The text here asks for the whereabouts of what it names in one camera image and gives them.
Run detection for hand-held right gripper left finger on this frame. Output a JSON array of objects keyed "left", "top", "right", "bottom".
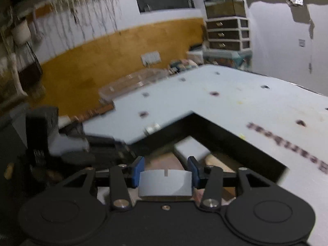
[{"left": 58, "top": 156, "right": 145, "bottom": 210}]

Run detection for teal fish tank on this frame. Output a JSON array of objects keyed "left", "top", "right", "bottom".
[{"left": 203, "top": 49, "right": 253, "bottom": 70}]

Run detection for clear plastic bin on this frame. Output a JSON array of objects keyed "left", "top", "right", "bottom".
[{"left": 98, "top": 69, "right": 170, "bottom": 103}]

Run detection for hanging trailing plants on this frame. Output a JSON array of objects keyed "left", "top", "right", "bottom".
[{"left": 50, "top": 0, "right": 122, "bottom": 52}]

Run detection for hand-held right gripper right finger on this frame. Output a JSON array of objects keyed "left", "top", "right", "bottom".
[{"left": 188, "top": 156, "right": 278, "bottom": 210}]

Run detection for white wall socket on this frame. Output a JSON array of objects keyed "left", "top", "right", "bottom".
[{"left": 141, "top": 52, "right": 162, "bottom": 66}]

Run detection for black tray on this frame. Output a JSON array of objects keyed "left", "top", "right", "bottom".
[{"left": 129, "top": 110, "right": 292, "bottom": 206}]

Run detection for glass tank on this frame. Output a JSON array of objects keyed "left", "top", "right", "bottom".
[{"left": 204, "top": 0, "right": 245, "bottom": 20}]

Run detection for white plant pot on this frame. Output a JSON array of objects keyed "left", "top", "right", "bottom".
[{"left": 11, "top": 20, "right": 32, "bottom": 44}]

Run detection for oval wooden block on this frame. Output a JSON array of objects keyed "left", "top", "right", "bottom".
[{"left": 204, "top": 153, "right": 247, "bottom": 172}]

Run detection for pile of soft toys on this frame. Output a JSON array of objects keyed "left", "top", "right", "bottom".
[{"left": 169, "top": 59, "right": 199, "bottom": 74}]

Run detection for white storage box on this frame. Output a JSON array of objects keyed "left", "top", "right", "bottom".
[{"left": 187, "top": 50, "right": 205, "bottom": 65}]

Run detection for white drawer unit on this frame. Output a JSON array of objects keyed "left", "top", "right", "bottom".
[{"left": 206, "top": 17, "right": 251, "bottom": 51}]

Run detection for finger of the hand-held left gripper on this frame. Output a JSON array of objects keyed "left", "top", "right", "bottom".
[
  {"left": 84, "top": 134, "right": 128, "bottom": 147},
  {"left": 61, "top": 150, "right": 136, "bottom": 167}
]

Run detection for grey curved block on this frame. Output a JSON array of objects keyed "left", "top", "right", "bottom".
[{"left": 138, "top": 169, "right": 193, "bottom": 201}]

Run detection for patterned wooden box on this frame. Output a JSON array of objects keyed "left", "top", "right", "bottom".
[{"left": 71, "top": 101, "right": 115, "bottom": 121}]

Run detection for white rectangular box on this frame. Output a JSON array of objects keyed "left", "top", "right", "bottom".
[{"left": 174, "top": 136, "right": 212, "bottom": 161}]

